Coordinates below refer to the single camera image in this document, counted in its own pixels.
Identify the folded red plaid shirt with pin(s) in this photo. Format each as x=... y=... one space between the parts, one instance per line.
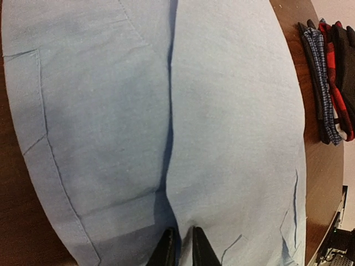
x=343 y=122

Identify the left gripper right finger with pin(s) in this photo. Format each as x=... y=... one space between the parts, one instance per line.
x=202 y=251

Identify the light blue long sleeve shirt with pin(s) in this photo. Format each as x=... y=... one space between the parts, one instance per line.
x=138 y=116

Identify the folded blue checked shirt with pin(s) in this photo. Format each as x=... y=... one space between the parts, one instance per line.
x=313 y=46

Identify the folded black shirt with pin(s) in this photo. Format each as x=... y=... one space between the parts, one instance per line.
x=343 y=40

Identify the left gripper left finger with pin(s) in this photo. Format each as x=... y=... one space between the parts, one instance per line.
x=164 y=252

